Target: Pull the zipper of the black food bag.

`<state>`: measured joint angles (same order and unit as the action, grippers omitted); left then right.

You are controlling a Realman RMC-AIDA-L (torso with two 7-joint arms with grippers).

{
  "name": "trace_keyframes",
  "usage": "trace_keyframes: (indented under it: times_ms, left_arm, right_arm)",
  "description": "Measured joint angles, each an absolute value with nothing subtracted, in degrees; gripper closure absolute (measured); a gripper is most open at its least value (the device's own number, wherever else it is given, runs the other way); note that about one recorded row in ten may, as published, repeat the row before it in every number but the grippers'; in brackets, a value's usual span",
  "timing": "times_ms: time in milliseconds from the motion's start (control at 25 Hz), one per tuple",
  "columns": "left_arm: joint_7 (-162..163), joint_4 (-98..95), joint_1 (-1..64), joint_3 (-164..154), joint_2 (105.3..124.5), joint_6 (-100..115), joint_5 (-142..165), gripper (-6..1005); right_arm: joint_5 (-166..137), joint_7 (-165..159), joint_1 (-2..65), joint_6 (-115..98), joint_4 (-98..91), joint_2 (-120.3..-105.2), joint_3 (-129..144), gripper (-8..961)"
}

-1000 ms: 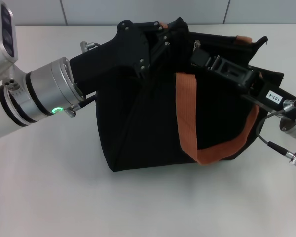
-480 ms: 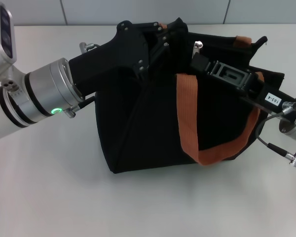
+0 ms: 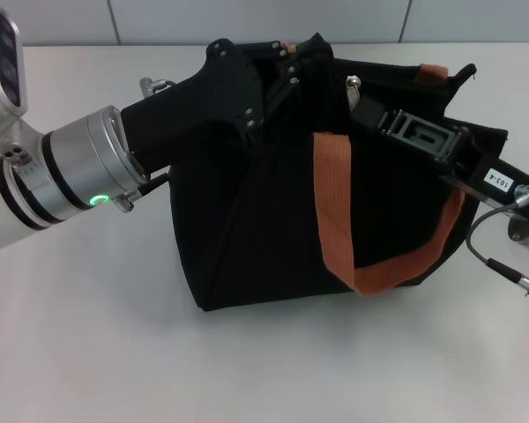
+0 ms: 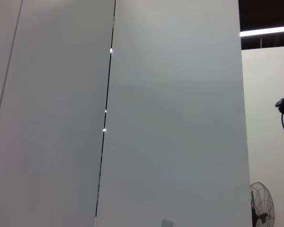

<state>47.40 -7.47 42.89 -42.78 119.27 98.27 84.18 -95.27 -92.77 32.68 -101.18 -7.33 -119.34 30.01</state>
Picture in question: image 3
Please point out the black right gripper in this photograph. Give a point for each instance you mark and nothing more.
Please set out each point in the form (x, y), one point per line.
(489, 174)

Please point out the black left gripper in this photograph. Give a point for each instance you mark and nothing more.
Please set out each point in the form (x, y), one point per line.
(203, 101)

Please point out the silver metal zipper pull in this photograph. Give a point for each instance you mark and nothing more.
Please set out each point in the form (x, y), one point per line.
(353, 88)

